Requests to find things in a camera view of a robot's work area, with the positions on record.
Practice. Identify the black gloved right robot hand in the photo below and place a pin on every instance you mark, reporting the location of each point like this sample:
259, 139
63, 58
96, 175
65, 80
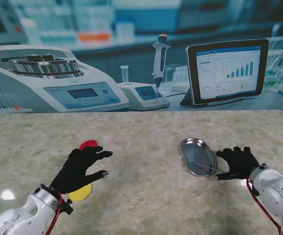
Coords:
241, 164

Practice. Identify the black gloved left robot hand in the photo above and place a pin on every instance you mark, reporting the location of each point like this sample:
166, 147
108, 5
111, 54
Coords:
77, 171

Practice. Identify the clear culture dish yellow lid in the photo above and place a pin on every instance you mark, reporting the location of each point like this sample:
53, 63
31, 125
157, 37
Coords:
82, 193

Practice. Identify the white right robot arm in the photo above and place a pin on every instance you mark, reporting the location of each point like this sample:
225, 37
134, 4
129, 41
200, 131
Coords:
278, 195

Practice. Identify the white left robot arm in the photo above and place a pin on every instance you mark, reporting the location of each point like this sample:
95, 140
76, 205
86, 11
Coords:
19, 215

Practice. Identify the clear culture dish yellow base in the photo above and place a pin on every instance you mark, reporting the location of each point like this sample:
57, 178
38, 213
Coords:
96, 142

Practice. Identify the steel kidney tray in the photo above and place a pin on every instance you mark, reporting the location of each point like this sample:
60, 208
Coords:
197, 154

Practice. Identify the printed laboratory backdrop poster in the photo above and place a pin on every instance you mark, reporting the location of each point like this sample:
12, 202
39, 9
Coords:
141, 56

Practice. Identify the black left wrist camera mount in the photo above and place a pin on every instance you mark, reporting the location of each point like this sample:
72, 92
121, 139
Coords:
67, 207

